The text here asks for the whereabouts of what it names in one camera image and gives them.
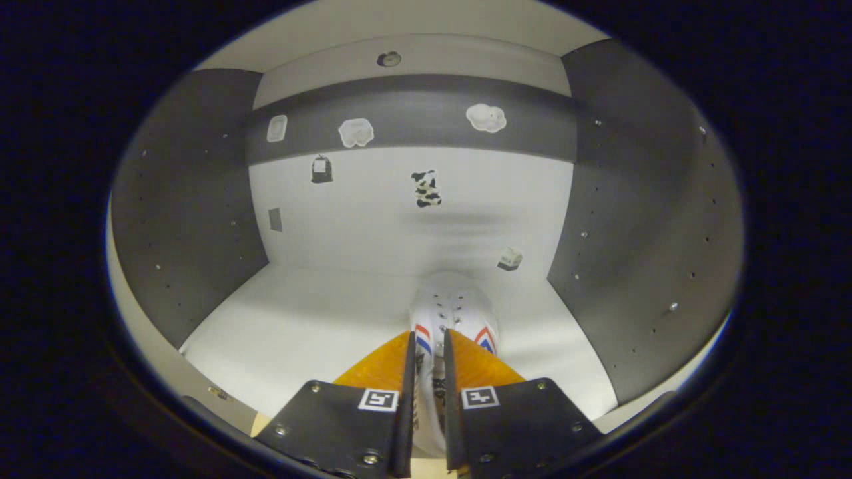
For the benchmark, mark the white shoe cabinet door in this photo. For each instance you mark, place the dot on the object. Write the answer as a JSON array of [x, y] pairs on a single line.
[[153, 359], [665, 394]]

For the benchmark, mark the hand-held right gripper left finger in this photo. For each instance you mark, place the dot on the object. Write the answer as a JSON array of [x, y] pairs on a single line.
[[405, 439]]

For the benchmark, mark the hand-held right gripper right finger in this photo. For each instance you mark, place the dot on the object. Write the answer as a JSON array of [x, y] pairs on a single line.
[[454, 432]]

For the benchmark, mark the white striped shoe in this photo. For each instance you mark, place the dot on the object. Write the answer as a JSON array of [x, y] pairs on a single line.
[[456, 306]]

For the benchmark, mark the white grey shoe cabinet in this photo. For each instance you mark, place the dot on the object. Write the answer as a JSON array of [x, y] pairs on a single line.
[[333, 313]]

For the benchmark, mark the metal door hinge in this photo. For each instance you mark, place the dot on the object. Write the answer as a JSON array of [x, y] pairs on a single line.
[[218, 392]]

